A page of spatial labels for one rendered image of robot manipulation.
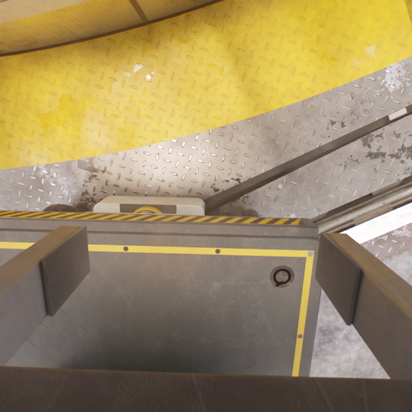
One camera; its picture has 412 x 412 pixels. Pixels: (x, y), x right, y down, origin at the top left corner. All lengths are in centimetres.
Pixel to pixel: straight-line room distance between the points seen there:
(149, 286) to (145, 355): 15
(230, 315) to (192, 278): 10
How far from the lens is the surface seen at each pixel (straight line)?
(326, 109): 85
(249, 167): 81
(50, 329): 68
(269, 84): 82
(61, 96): 89
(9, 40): 86
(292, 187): 85
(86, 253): 17
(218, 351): 64
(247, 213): 72
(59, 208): 81
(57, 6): 64
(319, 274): 17
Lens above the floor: 80
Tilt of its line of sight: 75 degrees down
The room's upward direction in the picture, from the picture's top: 176 degrees counter-clockwise
